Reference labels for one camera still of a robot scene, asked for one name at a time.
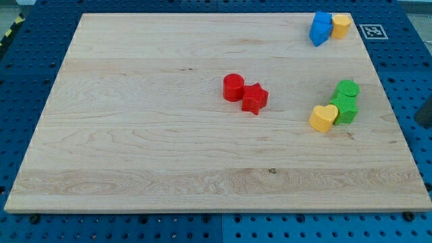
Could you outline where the yellow heart block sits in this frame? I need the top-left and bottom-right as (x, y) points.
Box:
(308, 105), (339, 132)

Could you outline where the yellow hexagon block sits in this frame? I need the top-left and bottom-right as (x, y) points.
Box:
(331, 14), (352, 39)

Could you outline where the red cylinder block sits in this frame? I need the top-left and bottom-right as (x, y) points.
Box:
(223, 74), (244, 102)

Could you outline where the red star block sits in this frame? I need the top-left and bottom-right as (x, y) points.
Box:
(242, 83), (269, 115)

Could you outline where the wooden board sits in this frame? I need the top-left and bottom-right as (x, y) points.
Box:
(5, 13), (431, 214)

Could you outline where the green star block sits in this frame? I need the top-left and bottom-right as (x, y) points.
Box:
(329, 92), (358, 125)

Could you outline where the green cylinder block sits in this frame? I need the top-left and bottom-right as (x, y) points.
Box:
(333, 80), (360, 97)

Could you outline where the blue triangle block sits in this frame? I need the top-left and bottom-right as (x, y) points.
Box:
(309, 22), (333, 47)

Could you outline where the blue cube block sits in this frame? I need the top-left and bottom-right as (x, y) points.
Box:
(313, 11), (332, 24)

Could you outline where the white fiducial marker tag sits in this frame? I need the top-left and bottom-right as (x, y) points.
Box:
(359, 24), (388, 40)

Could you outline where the black bolt left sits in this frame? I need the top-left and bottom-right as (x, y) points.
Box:
(28, 214), (40, 224)

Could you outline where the black bolt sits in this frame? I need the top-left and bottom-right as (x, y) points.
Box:
(402, 211), (416, 222)
(28, 214), (40, 224)

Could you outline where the dark grey robot tool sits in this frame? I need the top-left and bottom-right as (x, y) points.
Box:
(414, 97), (432, 129)

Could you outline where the black bolt right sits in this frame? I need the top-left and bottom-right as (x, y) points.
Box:
(402, 211), (416, 222)

